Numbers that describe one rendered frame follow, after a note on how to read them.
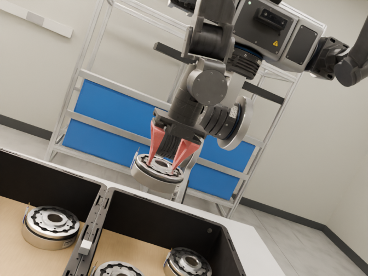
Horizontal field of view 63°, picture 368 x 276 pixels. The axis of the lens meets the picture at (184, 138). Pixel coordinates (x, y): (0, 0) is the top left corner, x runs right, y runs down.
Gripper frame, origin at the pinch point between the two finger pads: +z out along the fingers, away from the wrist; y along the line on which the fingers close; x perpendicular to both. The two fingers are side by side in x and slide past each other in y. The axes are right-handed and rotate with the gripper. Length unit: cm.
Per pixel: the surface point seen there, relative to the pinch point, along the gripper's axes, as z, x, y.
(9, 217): 22.4, 3.0, -23.7
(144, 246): 22.2, 4.0, 5.3
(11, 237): 22.4, -2.7, -21.5
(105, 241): 22.3, 2.5, -3.9
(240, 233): 35, 48, 58
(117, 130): 47, 179, 6
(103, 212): 12.2, -3.1, -7.5
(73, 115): 48, 181, -29
